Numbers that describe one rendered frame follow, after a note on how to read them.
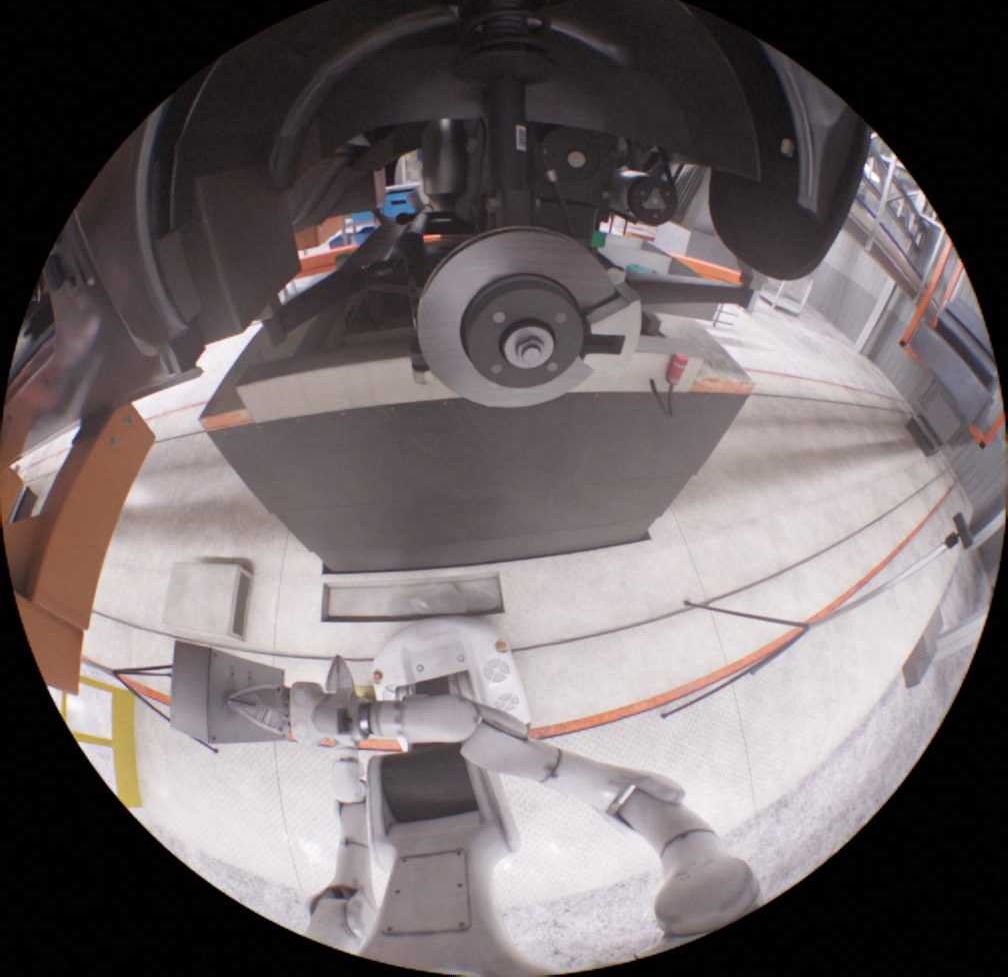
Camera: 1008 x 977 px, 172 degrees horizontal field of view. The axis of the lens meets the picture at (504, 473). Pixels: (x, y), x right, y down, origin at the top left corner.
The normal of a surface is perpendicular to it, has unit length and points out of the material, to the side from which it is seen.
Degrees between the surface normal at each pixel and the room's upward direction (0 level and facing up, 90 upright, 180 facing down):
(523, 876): 0
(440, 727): 10
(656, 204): 90
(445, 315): 90
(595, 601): 0
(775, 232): 91
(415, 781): 24
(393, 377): 90
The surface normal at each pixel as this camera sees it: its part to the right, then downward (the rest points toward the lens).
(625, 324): 0.14, 0.79
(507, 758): 0.23, -0.47
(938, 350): -0.99, 0.08
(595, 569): 0.04, -0.61
